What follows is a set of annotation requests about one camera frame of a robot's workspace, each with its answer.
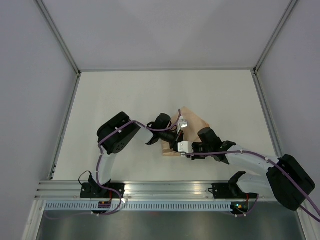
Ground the peach cloth napkin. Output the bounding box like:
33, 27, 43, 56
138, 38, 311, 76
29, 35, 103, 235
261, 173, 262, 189
161, 106, 210, 157

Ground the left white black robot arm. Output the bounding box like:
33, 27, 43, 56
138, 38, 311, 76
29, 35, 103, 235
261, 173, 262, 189
89, 110, 188, 198

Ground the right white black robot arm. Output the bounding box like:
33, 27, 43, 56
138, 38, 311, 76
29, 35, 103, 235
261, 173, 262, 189
186, 127, 316, 211

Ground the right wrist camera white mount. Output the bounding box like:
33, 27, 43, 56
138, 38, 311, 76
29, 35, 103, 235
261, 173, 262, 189
177, 141, 194, 156

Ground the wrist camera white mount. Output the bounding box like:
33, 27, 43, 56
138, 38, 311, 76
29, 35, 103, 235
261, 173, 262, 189
177, 141, 194, 156
177, 116, 188, 132

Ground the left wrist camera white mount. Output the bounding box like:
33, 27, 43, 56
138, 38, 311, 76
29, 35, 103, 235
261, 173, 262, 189
177, 116, 188, 132

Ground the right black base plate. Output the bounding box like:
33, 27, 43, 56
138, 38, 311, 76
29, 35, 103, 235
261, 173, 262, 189
208, 182, 258, 200

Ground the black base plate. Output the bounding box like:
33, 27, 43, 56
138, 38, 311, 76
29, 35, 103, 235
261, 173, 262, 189
208, 182, 258, 200
80, 182, 125, 200

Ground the white slotted cable duct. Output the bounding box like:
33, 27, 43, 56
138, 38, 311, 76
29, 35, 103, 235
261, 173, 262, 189
44, 200, 232, 212

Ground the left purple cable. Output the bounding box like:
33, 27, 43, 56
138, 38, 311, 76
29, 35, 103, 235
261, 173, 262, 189
44, 109, 182, 221

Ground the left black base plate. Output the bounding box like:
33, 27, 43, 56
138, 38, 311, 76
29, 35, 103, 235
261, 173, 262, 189
80, 182, 125, 200

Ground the aluminium front rail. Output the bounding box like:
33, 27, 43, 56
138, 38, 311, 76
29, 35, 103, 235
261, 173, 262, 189
34, 180, 245, 201

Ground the aluminium frame right post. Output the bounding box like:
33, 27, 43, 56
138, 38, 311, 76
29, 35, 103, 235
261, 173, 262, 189
251, 0, 300, 75

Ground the aluminium frame post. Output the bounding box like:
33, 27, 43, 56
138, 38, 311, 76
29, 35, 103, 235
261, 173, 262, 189
34, 0, 81, 77
251, 0, 300, 75

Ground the aluminium frame left post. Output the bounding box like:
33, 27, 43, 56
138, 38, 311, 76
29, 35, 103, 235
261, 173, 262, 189
34, 0, 81, 77

